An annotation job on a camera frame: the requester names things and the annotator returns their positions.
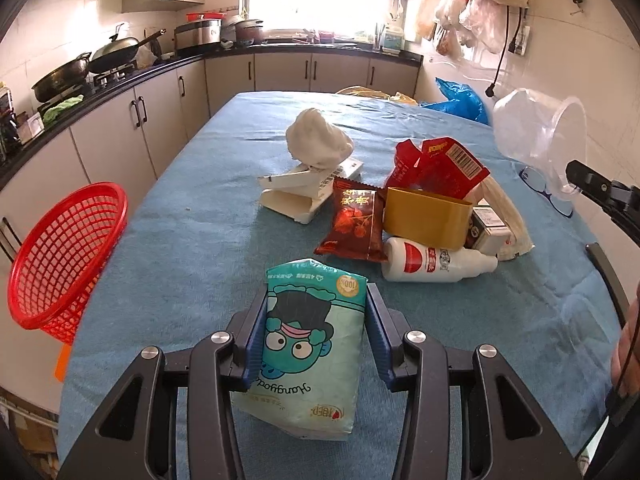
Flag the blue plastic bag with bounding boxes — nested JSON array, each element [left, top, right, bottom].
[[420, 77, 489, 126]]

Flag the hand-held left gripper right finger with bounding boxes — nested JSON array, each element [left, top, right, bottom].
[[365, 282, 583, 480]]

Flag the dark framed eyeglasses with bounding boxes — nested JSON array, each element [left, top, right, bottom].
[[518, 166, 576, 219]]

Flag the row of condiment bottles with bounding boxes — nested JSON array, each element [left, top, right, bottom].
[[0, 82, 41, 161]]

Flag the beige lower cabinets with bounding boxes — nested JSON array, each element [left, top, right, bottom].
[[0, 52, 421, 401]]

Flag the yellow plastic bag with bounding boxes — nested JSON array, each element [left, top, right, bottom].
[[335, 86, 418, 106]]

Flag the white crumpled cloth bundle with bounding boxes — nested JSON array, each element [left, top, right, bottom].
[[286, 108, 354, 171]]

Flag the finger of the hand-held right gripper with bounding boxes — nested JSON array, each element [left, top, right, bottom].
[[566, 160, 640, 248]]

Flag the black kitchen countertop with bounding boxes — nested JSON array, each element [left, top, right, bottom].
[[0, 40, 425, 176]]

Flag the white bottle with red label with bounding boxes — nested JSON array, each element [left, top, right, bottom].
[[381, 236, 499, 283]]

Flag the steel rice cooker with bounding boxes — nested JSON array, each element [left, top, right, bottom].
[[174, 18, 223, 58]]

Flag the brown pot with lid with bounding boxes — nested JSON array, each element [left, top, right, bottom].
[[235, 19, 264, 46]]

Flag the teal cartoon tissue pack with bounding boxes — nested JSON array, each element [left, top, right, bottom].
[[231, 258, 368, 442]]

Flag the red plastic basket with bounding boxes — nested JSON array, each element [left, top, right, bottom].
[[7, 181, 129, 346]]

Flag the small dark and white carton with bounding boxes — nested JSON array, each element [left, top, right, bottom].
[[465, 200, 511, 256]]

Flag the person's right hand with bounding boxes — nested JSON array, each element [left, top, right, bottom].
[[611, 300, 640, 401]]

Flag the cluster of hanging plastic bags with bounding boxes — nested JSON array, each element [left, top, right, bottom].
[[415, 0, 538, 56]]

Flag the red crumpled wrapper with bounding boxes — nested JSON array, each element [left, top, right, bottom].
[[384, 137, 491, 203]]

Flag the clear plastic cup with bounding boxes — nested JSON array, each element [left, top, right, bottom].
[[492, 88, 588, 201]]

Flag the black hanging cable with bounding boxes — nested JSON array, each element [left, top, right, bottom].
[[485, 5, 512, 98]]

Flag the green cloth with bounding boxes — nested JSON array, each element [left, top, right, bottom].
[[42, 95, 85, 126]]

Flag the white power strip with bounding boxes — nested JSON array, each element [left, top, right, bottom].
[[509, 10, 531, 56]]

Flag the gas stove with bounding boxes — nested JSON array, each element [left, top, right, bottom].
[[90, 62, 138, 86]]

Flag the brown packing tape roll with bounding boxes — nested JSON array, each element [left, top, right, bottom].
[[382, 186, 474, 250]]

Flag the black chair back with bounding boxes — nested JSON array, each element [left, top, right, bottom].
[[585, 242, 632, 331]]

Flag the orange plastic piece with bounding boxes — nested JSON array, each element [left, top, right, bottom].
[[54, 344, 72, 383]]

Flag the dark red snack packet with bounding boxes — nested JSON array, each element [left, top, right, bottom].
[[313, 177, 390, 263]]

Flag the white flat cardboard box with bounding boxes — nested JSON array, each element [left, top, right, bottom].
[[257, 157, 364, 224]]

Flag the dark open wok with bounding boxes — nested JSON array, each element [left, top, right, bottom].
[[31, 52, 93, 103]]

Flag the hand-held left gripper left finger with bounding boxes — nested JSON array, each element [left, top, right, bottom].
[[57, 284, 271, 480]]

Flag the wok with metal lid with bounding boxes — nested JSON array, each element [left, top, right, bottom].
[[89, 23, 167, 75]]

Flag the blue table cloth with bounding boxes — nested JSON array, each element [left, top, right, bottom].
[[57, 91, 631, 480]]

